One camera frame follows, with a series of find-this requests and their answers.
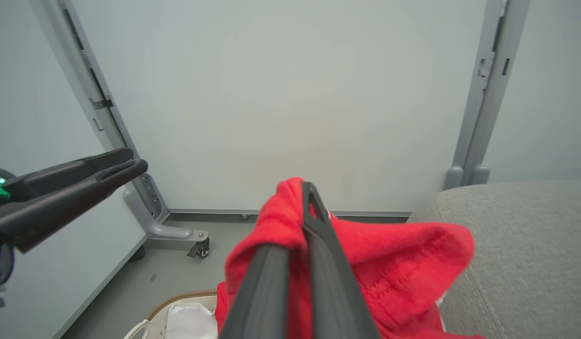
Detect grey partition bottom rail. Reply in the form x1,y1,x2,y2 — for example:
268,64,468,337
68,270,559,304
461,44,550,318
167,209,412,223

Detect grey partition panel frame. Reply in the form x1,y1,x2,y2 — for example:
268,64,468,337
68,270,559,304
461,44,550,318
29,0,210,242

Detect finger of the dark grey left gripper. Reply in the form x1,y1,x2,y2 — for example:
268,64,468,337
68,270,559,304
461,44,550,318
3,148,136,201
0,159,149,253

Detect white laundry basket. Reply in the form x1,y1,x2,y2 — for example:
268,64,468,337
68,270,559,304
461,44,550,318
123,289,220,339

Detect grey partition post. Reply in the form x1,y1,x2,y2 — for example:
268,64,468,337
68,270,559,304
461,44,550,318
443,0,531,191

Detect white garment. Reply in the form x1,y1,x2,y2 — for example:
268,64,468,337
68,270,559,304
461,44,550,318
165,303,219,339

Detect grey fabric sofa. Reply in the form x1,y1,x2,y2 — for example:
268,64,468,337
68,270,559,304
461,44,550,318
407,180,581,339

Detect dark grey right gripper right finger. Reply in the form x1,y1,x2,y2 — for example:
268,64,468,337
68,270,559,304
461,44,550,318
302,181,381,339

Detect black caster wheel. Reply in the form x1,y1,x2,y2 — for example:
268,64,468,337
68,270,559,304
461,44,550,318
186,237,210,259

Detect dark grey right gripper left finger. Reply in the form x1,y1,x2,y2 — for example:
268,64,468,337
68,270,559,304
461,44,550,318
219,245,291,339

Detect red fleece garment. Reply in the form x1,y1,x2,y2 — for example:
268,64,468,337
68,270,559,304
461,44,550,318
215,177,485,339

